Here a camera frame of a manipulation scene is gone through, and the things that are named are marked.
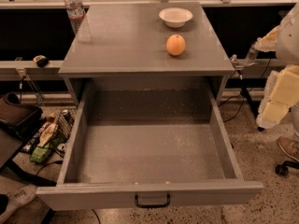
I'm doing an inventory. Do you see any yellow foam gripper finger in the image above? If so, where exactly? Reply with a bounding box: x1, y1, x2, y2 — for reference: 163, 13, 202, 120
255, 26, 278, 52
256, 65, 299, 129

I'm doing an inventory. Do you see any orange fruit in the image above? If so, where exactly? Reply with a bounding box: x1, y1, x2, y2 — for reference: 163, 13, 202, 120
166, 35, 186, 56

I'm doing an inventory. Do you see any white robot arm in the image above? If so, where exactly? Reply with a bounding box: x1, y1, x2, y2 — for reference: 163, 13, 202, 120
255, 4, 299, 129

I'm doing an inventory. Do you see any grey open top drawer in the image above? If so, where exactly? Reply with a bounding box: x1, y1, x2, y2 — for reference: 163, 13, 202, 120
37, 83, 263, 210

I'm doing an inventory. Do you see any small background water bottle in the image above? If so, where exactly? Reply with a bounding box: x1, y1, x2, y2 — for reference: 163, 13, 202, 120
245, 38, 259, 66

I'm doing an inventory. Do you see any metal clamp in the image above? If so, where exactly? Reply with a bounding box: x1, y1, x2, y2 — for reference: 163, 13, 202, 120
230, 54, 244, 80

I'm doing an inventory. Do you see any brown shoe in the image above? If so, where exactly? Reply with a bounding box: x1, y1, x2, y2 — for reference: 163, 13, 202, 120
278, 136, 299, 162

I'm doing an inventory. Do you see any black chair caster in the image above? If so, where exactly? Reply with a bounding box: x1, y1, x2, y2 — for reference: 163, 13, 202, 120
275, 161, 299, 176

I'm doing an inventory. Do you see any white bowl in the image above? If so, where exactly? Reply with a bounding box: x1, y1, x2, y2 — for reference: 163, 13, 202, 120
159, 7, 193, 28

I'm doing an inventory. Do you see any grey cabinet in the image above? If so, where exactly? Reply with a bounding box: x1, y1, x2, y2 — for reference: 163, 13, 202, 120
59, 2, 233, 107

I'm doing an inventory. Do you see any clear plastic water bottle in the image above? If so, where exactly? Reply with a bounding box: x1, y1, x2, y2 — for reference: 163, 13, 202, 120
64, 0, 91, 43

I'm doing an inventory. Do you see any black yellow tape measure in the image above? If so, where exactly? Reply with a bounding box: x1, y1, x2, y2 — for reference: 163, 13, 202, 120
33, 55, 49, 68

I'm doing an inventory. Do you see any green snack bag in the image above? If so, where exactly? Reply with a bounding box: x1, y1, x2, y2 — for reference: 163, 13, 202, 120
30, 147, 51, 164

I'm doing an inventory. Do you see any white sneaker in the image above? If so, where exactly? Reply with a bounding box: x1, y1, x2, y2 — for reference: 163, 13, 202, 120
0, 185, 37, 224

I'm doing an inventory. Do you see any black cable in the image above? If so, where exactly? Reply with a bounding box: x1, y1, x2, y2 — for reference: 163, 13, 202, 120
218, 58, 273, 123

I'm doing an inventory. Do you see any black drawer handle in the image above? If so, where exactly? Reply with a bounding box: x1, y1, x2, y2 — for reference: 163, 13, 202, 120
135, 194, 171, 209

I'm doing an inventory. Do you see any wire basket of snacks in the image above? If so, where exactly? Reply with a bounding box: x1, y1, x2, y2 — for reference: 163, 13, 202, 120
21, 108, 77, 162

